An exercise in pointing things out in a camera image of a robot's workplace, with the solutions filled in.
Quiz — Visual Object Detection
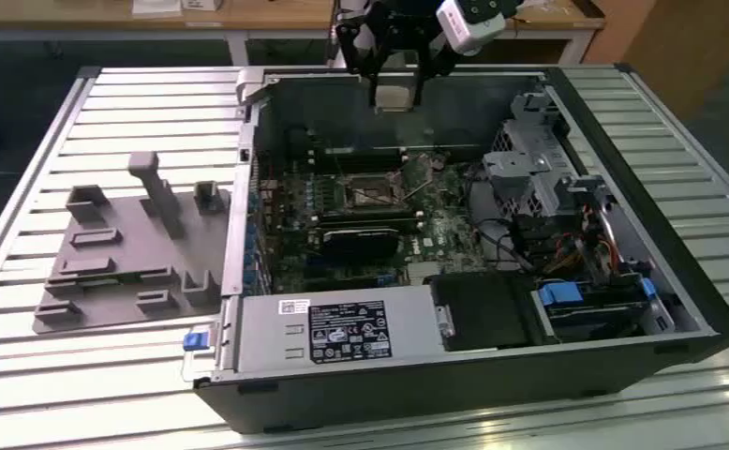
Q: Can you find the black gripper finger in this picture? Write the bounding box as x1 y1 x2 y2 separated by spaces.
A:
334 18 385 109
413 26 458 108

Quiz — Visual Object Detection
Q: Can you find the silver CPU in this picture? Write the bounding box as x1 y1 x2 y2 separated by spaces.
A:
376 83 415 113

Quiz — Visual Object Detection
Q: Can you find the metal socket cover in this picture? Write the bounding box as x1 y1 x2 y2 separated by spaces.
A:
398 152 445 185

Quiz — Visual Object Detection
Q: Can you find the black CPU socket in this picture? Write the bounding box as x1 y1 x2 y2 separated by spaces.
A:
336 172 407 211

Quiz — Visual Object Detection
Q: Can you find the black RAM stick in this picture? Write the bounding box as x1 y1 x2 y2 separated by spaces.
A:
324 146 402 163
318 210 415 220

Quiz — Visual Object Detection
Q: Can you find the flat black device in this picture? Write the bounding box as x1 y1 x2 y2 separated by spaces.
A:
573 0 607 19

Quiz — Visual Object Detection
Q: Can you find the grey metal drive cage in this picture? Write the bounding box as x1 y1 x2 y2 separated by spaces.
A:
481 92 610 218

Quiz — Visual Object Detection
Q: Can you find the large white box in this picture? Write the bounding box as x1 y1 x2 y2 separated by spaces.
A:
130 0 185 21

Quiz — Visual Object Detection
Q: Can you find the black graphics card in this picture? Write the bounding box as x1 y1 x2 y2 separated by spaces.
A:
314 226 401 260

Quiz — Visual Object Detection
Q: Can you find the green motherboard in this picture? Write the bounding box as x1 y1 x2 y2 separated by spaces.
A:
252 148 485 295

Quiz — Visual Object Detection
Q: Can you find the wooden cabinet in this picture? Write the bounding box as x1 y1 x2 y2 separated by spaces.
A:
578 0 729 122

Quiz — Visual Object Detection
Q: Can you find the silver chipset heatsink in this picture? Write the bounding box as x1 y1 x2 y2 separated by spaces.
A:
407 262 443 283

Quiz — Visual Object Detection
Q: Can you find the wooden desk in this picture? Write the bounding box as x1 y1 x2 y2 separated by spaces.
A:
0 0 607 67

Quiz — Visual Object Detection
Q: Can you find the grey parts rack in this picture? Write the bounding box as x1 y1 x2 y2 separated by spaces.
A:
30 152 233 335

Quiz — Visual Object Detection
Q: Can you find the black drive bay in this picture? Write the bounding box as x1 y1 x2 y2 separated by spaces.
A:
429 273 557 353

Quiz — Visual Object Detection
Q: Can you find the blue disk carrier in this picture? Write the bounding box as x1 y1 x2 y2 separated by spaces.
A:
535 279 585 309

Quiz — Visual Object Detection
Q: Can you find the grey power supply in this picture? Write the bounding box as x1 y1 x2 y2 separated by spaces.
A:
236 289 447 374

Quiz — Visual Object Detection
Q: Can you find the green RAM stick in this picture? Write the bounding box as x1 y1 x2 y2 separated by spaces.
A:
72 275 150 287

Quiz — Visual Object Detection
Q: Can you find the black hard disk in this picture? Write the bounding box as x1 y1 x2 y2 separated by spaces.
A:
541 302 650 341

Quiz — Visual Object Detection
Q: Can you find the black PC case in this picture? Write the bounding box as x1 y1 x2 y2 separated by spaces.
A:
192 65 729 435

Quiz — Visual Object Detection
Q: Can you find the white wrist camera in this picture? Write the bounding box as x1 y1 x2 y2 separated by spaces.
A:
435 0 507 56

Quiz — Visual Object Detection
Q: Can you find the black wire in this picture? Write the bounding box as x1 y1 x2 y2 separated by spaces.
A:
470 217 538 274

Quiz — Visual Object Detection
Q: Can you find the coloured wire bundle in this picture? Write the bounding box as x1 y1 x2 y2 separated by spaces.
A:
550 229 625 280

